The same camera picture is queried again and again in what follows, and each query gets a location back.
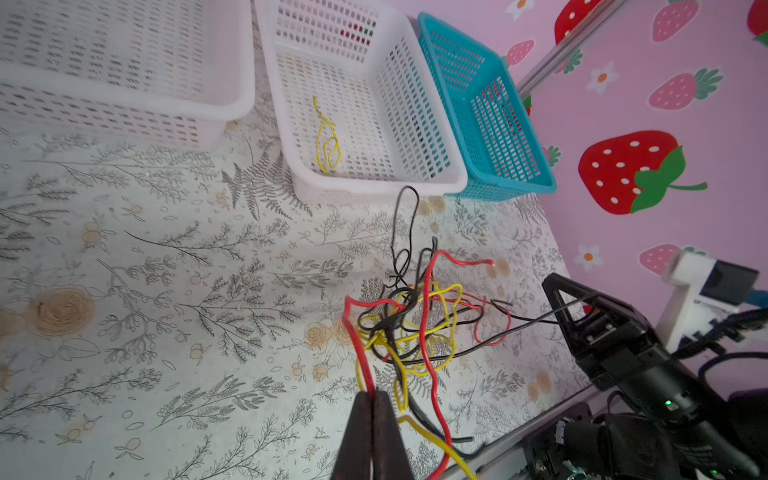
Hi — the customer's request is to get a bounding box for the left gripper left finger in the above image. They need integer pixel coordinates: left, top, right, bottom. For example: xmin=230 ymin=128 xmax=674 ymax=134
xmin=331 ymin=392 xmax=373 ymax=480

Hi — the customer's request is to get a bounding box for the right aluminium corner post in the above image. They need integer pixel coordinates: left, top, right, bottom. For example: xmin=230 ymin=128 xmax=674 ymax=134
xmin=515 ymin=0 xmax=629 ymax=97

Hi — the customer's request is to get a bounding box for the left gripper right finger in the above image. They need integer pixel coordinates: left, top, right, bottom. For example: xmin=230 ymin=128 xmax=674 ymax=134
xmin=371 ymin=390 xmax=415 ymax=480

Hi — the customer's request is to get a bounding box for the middle white plastic basket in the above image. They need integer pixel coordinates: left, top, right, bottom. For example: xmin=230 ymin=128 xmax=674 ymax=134
xmin=255 ymin=1 xmax=468 ymax=205

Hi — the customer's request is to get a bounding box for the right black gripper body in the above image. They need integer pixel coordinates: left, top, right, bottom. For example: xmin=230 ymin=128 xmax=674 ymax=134
xmin=563 ymin=301 xmax=720 ymax=430

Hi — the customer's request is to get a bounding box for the yellow cable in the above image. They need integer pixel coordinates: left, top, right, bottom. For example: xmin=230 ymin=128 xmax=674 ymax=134
xmin=311 ymin=95 xmax=343 ymax=176

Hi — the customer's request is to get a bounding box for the teal plastic basket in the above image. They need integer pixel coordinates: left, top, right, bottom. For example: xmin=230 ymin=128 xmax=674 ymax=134
xmin=417 ymin=12 xmax=556 ymax=202

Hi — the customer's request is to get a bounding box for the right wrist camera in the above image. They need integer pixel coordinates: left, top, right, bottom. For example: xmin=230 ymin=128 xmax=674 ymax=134
xmin=655 ymin=251 xmax=759 ymax=352

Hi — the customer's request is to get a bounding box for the cable bundle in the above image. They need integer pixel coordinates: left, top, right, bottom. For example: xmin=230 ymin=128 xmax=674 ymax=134
xmin=341 ymin=184 xmax=589 ymax=480

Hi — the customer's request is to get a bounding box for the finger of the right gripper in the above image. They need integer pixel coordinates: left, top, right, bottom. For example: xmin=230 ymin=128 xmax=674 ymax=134
xmin=542 ymin=273 xmax=621 ymax=336

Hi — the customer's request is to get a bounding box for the left white plastic basket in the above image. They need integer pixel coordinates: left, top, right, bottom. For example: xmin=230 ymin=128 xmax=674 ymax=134
xmin=1 ymin=0 xmax=255 ymax=150

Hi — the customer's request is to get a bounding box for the white plastic basket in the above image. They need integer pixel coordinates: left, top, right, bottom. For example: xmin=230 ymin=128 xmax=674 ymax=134
xmin=1 ymin=0 xmax=255 ymax=150
xmin=255 ymin=1 xmax=468 ymax=205

